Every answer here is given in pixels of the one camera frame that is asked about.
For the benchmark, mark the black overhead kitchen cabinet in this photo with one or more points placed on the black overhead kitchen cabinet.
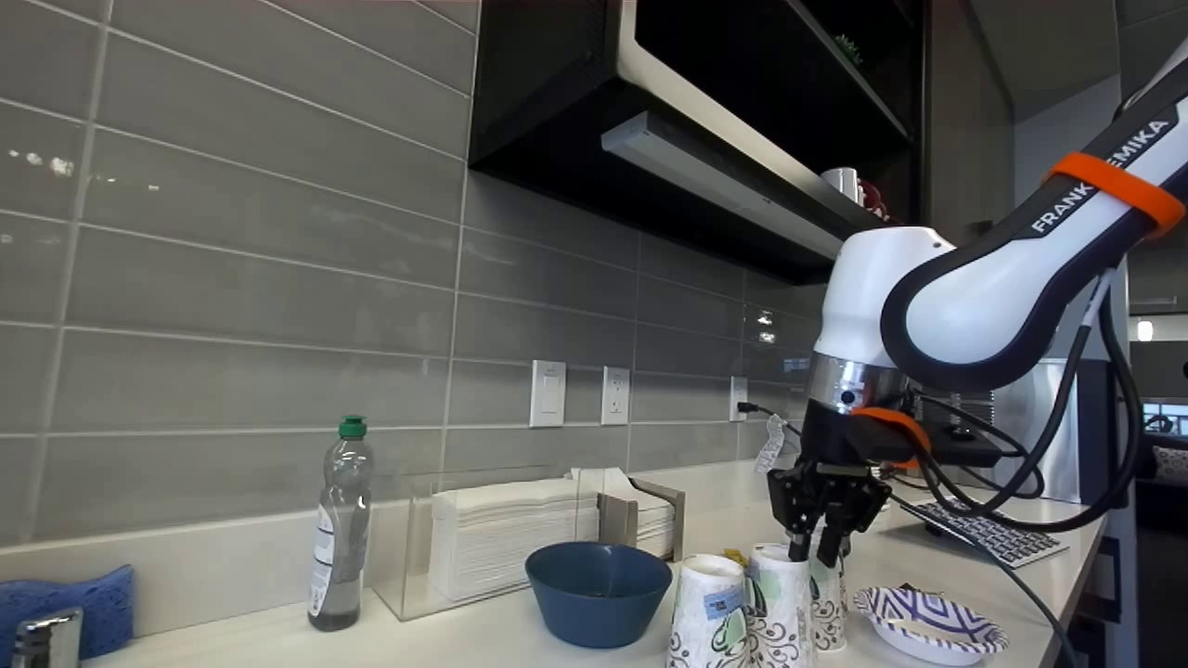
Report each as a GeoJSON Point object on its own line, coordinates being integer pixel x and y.
{"type": "Point", "coordinates": [544, 88]}

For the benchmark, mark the stainless steel appliance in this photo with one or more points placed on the stainless steel appliance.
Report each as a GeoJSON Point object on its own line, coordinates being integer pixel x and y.
{"type": "Point", "coordinates": [1026, 422]}

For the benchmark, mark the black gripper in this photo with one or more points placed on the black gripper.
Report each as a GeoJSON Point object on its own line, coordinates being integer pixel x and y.
{"type": "Point", "coordinates": [829, 475]}

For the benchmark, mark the silver laptop keyboard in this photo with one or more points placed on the silver laptop keyboard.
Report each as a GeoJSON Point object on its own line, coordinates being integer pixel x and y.
{"type": "Point", "coordinates": [1002, 542]}

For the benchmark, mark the white wall switch plate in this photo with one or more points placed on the white wall switch plate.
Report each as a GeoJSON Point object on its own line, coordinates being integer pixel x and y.
{"type": "Point", "coordinates": [548, 396]}

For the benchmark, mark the under cabinet light strip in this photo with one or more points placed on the under cabinet light strip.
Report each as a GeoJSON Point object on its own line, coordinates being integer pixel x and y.
{"type": "Point", "coordinates": [708, 172]}

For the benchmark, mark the yellow packet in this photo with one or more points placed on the yellow packet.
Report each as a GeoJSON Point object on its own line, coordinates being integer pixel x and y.
{"type": "Point", "coordinates": [731, 559]}

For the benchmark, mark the clear acrylic napkin holder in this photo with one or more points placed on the clear acrylic napkin holder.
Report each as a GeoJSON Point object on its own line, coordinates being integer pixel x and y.
{"type": "Point", "coordinates": [393, 562]}

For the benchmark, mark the white mug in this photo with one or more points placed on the white mug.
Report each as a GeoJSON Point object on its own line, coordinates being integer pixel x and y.
{"type": "Point", "coordinates": [845, 183]}

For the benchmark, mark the black wrist camera orange mount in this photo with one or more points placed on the black wrist camera orange mount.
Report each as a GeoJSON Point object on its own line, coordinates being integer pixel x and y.
{"type": "Point", "coordinates": [911, 428]}

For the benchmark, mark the brown cardboard napkin box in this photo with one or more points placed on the brown cardboard napkin box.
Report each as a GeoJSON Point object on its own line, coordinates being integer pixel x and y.
{"type": "Point", "coordinates": [612, 520]}

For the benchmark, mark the chrome soap dispenser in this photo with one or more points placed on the chrome soap dispenser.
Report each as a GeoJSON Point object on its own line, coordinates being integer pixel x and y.
{"type": "Point", "coordinates": [44, 639]}

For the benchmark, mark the white napkin stack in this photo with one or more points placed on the white napkin stack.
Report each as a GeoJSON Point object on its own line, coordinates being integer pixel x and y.
{"type": "Point", "coordinates": [495, 541]}

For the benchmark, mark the blue sponge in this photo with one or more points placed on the blue sponge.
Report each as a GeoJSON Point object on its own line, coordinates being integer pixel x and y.
{"type": "Point", "coordinates": [75, 604]}

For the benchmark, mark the blue bowl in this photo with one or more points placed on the blue bowl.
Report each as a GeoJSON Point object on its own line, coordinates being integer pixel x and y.
{"type": "Point", "coordinates": [600, 599]}

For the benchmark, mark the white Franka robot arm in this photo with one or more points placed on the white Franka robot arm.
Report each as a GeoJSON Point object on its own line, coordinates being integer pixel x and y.
{"type": "Point", "coordinates": [987, 308]}

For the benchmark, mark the blue patterned paper plate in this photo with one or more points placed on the blue patterned paper plate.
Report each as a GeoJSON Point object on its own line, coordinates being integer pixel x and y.
{"type": "Point", "coordinates": [930, 621]}

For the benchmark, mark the patterned paper cup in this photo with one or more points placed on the patterned paper cup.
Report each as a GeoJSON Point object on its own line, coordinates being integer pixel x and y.
{"type": "Point", "coordinates": [834, 614]}
{"type": "Point", "coordinates": [708, 616]}
{"type": "Point", "coordinates": [776, 614]}

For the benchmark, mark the clear bottle green cap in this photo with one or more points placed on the clear bottle green cap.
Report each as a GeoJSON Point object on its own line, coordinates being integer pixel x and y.
{"type": "Point", "coordinates": [338, 533]}

